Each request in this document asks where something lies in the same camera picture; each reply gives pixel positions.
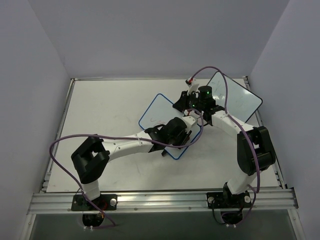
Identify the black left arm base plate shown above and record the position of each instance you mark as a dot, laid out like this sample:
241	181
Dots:
105	202

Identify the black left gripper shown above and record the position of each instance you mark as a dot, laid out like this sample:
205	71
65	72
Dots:
182	139

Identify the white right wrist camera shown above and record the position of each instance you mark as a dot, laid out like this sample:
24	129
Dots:
192	84

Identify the black whiteboard stand foot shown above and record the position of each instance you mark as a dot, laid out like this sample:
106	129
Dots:
164	152

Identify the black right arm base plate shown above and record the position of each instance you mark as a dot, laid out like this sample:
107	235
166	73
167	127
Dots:
220	200

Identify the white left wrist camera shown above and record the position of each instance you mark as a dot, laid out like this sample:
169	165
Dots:
190	122

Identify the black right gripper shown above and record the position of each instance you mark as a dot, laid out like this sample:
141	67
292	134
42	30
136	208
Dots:
182	102

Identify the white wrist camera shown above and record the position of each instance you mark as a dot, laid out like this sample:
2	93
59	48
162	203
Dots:
190	122
192	84

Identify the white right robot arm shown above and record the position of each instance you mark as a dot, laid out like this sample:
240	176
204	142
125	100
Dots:
255	150

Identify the black-framed whiteboard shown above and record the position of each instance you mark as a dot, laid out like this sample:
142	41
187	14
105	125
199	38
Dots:
240	102

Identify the aluminium front rail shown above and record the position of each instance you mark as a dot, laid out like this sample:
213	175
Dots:
269	198

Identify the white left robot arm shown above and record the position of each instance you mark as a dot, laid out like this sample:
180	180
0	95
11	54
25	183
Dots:
92	156

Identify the blue-framed whiteboard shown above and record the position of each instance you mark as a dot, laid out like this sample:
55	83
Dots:
161	111

